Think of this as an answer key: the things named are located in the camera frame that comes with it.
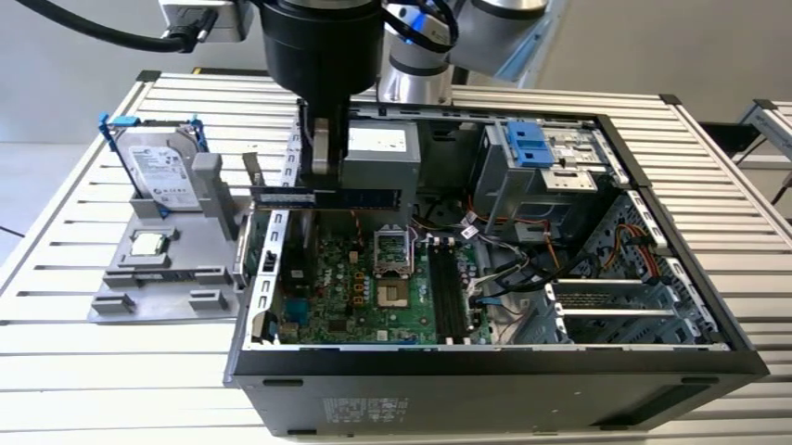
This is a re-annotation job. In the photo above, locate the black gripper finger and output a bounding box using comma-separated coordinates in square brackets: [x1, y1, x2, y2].
[295, 97, 348, 190]

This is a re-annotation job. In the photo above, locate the black RAM slot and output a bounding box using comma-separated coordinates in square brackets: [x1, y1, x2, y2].
[428, 238, 451, 344]
[436, 240, 462, 343]

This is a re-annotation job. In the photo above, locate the grey power supply unit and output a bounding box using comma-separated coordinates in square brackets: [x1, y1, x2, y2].
[305, 118, 426, 228]

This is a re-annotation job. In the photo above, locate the black case fan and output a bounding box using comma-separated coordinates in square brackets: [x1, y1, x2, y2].
[284, 208, 320, 300]

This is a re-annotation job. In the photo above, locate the green graphics card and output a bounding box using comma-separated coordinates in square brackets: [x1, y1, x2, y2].
[232, 150, 277, 291]

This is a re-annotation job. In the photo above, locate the hard disk in blue carrier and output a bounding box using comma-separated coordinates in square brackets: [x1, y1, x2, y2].
[94, 112, 211, 222]

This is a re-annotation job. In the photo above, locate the blue plastic drive latch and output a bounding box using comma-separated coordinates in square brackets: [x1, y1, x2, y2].
[503, 121, 552, 171]

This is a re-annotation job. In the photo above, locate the CPU socket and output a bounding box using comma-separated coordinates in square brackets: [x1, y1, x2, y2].
[375, 276, 411, 311]

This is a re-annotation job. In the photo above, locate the grey parts rack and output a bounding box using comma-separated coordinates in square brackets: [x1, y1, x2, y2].
[84, 154, 261, 325]

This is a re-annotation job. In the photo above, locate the silver drive cage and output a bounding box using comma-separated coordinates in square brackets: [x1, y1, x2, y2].
[475, 119, 619, 245]

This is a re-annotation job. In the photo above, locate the silver CPU green rim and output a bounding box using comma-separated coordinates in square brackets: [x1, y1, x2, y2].
[126, 231, 169, 258]

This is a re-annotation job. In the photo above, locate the green motherboard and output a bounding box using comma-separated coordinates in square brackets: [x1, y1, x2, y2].
[275, 226, 496, 347]

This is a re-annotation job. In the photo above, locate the black PC case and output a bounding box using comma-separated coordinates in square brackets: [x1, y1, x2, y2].
[220, 96, 773, 439]

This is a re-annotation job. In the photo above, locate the silver disk bay cage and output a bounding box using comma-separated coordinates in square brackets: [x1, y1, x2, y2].
[543, 277, 722, 347]

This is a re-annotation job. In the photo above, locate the metal slat side table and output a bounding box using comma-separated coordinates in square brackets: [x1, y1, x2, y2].
[733, 98, 792, 208]

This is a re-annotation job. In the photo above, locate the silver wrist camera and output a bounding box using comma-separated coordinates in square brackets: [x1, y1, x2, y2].
[157, 0, 256, 44]

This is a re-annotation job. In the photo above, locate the twisted coloured fan wire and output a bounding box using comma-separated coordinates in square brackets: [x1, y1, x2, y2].
[345, 209, 367, 252]

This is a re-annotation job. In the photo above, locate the metal socket cover frame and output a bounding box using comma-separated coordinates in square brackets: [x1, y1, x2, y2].
[372, 226, 414, 275]

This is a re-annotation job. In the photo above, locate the power supply cable bundle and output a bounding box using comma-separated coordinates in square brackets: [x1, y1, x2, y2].
[404, 197, 496, 245]

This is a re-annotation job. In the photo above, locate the black camera cable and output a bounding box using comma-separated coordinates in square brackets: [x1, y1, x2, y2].
[10, 0, 219, 56]

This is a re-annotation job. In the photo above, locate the thin orange wire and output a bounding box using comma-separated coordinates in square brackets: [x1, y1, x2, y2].
[543, 229, 563, 270]

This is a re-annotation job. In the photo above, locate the thick black cable bundle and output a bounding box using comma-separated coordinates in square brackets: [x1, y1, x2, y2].
[487, 249, 598, 296]

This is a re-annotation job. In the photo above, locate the orange red power cable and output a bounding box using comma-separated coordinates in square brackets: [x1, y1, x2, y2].
[609, 222, 667, 285]

